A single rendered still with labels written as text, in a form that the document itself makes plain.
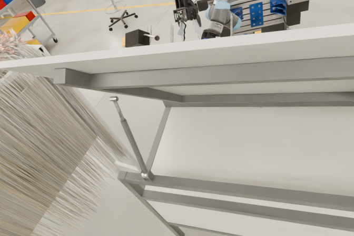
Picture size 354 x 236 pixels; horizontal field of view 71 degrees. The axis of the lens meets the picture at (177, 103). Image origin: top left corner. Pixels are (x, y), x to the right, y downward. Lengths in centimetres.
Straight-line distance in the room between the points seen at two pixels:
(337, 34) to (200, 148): 103
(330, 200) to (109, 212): 179
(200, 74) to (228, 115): 88
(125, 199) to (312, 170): 158
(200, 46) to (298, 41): 16
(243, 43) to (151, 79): 28
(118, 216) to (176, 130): 110
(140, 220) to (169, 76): 172
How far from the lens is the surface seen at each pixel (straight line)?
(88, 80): 75
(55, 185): 159
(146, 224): 219
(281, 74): 57
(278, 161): 128
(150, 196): 132
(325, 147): 134
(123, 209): 232
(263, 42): 44
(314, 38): 44
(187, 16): 113
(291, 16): 192
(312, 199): 100
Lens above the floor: 192
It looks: 44 degrees down
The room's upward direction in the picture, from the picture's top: 24 degrees counter-clockwise
